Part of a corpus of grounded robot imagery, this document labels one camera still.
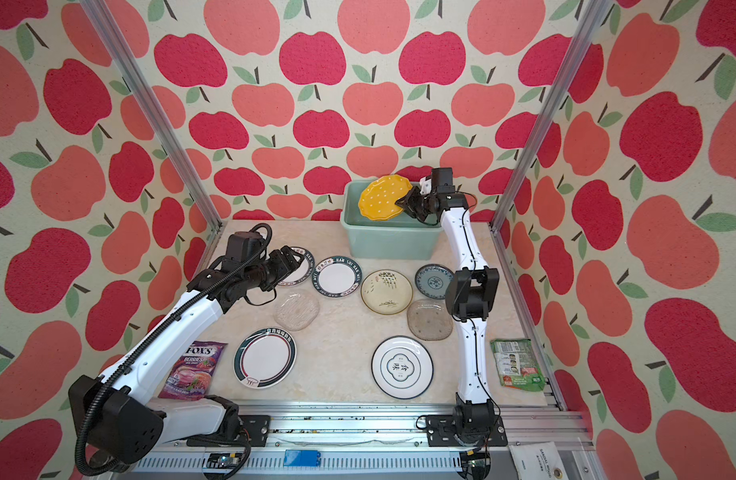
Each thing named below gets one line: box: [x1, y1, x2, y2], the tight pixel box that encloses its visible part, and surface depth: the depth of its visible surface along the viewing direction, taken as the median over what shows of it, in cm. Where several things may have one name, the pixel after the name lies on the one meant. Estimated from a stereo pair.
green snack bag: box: [490, 338, 546, 392], surface depth 86 cm
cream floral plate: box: [360, 269, 414, 315], surface depth 103 cm
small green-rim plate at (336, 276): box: [312, 256, 363, 298], surface depth 107 cm
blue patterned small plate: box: [415, 263, 454, 300], surface depth 106 cm
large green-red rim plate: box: [233, 327, 297, 389], surface depth 88 cm
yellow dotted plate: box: [358, 175, 413, 221], surface depth 103 cm
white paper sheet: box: [508, 441, 570, 480], surface depth 70 cm
